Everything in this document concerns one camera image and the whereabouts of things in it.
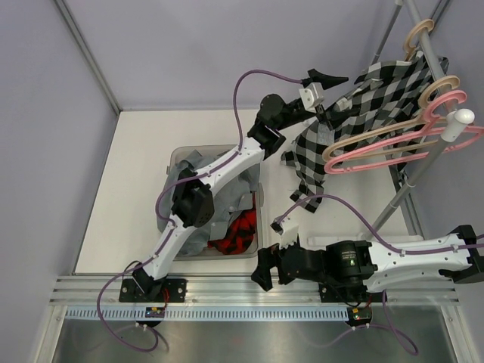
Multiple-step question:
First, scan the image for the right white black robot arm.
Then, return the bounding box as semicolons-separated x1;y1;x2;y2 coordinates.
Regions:
251;223;483;307

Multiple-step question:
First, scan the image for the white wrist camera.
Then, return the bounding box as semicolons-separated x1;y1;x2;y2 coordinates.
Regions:
271;216;299;250
299;82;324;113

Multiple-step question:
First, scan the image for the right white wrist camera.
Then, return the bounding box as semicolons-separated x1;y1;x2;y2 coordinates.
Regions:
271;216;299;250

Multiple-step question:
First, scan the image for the red black plaid shirt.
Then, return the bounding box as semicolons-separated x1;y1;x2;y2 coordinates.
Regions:
208;209;256;255

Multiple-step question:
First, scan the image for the pink plastic hanger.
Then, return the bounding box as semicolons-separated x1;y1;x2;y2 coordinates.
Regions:
324;89;483;175

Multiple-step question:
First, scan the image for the clear plastic bin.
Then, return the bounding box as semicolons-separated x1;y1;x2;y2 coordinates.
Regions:
166;144;265;262

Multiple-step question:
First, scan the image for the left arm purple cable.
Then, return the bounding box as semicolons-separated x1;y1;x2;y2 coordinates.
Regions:
96;70;303;355

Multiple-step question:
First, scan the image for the silver clothes rack pole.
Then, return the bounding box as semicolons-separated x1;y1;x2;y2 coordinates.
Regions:
308;0;476;250

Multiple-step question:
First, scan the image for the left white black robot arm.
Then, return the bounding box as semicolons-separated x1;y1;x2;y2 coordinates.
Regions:
119;70;348;303

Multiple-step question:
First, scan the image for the grey shirt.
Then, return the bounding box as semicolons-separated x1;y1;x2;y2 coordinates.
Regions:
166;149;262;256

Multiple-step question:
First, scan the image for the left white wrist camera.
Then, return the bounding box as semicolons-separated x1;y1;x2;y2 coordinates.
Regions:
299;82;324;113

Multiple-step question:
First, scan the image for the aluminium mounting rail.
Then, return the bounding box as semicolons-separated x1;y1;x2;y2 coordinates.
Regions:
49;275;459;306

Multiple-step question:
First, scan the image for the white slotted cable duct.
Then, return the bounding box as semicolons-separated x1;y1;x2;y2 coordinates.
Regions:
64;306;349;322

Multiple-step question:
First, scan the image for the black white plaid shirt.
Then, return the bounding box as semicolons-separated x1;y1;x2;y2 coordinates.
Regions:
281;51;434;213

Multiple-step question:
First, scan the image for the beige wooden hanger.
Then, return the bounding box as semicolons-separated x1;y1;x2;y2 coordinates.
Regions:
322;75;461;162

